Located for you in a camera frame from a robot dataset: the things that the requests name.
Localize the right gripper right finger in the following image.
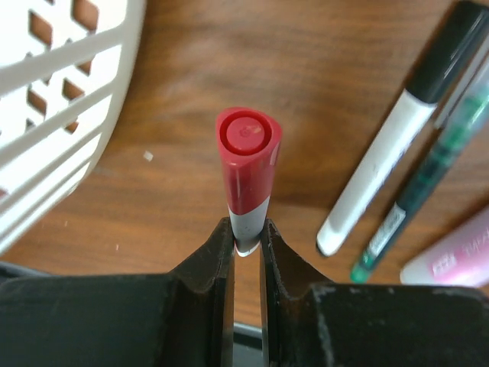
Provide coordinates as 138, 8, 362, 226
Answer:
260, 220, 488, 366

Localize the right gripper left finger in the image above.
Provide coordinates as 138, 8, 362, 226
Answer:
1, 218, 234, 366

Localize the pink highlighter pen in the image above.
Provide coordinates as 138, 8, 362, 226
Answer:
400, 208, 488, 287

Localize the red pen cap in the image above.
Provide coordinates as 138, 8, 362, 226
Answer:
215, 107, 283, 215

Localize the white pen with black tip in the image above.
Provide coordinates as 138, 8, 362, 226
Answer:
316, 1, 488, 257

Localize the white plastic dish basket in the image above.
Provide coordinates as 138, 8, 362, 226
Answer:
1, 1, 146, 251

